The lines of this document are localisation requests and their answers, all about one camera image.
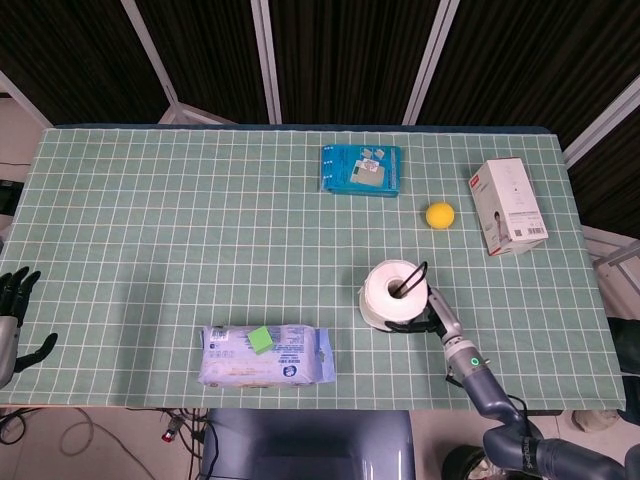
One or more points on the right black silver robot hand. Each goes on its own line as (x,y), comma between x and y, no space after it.
(445,320)

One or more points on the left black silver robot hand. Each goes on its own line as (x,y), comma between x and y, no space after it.
(7,345)

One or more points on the white toilet paper roll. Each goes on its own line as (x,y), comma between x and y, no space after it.
(382,302)

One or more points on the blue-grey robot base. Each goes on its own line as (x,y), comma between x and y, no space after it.
(305,445)

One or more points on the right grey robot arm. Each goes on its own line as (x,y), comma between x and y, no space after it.
(482,387)

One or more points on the green grid cutting mat table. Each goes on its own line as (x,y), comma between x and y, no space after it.
(200,240)

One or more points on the yellow ball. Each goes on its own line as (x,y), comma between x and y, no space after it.
(440,215)

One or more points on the white carton box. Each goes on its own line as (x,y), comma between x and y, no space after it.
(510,200)

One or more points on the black trash bin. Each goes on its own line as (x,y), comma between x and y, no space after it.
(462,465)

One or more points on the black equipment box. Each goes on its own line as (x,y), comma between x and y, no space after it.
(9,197)

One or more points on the blue flat carton box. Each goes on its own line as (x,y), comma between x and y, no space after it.
(362,172)

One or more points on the blue wipes pack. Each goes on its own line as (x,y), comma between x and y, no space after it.
(270,362)

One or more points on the beige crumpled bag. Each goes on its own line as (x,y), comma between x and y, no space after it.
(595,421)

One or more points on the red-tipped plug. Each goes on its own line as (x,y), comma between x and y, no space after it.
(170,432)

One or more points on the green cube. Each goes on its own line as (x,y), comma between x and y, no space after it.
(260,340)

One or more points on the dark partition panel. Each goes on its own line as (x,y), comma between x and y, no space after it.
(75,55)
(345,60)
(210,50)
(525,60)
(610,175)

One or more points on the grey metal frame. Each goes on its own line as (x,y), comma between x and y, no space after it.
(612,255)

